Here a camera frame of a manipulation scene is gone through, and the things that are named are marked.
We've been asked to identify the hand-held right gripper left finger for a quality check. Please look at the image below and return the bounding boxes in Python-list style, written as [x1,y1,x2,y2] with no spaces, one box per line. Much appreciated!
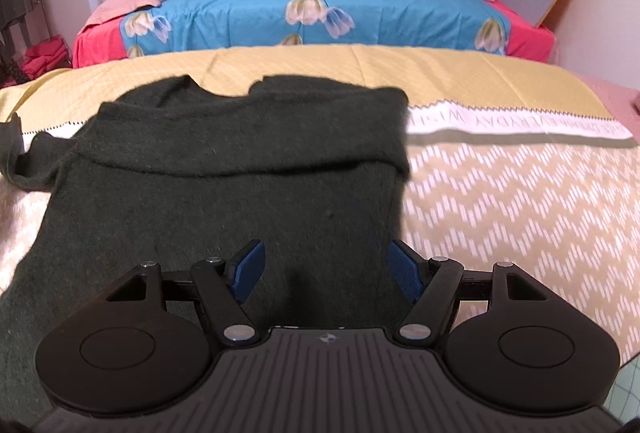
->
[104,239,266,347]

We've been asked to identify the blue floral bedsheet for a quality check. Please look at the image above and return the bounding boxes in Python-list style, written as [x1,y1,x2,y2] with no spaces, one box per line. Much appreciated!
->
[119,0,512,60]

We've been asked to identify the pink cloth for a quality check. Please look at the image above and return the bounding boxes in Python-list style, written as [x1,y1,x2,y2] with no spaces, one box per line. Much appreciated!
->
[580,73,640,139]

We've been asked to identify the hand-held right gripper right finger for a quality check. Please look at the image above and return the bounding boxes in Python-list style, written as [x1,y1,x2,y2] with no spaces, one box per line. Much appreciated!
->
[388,240,551,345]

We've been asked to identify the red bed sheet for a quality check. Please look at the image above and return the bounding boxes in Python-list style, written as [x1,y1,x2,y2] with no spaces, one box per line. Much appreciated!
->
[72,0,557,69]

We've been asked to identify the pile of red clothes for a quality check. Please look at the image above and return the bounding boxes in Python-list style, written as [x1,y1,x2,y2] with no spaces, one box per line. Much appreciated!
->
[15,34,74,80]

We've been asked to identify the yellow zigzag patterned blanket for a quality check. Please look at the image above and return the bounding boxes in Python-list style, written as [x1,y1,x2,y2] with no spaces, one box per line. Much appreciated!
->
[0,44,640,369]

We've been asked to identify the dark green knit sweater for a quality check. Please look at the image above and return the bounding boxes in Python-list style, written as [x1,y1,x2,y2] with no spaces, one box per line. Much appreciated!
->
[0,74,412,426]

